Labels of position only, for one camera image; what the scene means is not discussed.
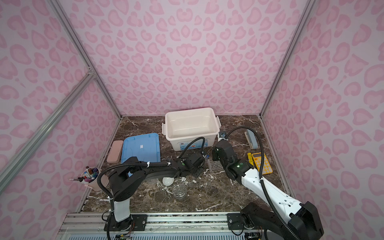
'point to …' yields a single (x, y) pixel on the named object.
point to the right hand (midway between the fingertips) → (217, 145)
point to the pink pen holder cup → (89, 178)
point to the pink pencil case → (115, 155)
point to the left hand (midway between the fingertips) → (200, 165)
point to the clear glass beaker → (179, 191)
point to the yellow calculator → (257, 158)
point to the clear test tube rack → (215, 166)
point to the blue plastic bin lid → (146, 147)
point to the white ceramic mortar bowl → (168, 181)
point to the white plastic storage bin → (180, 126)
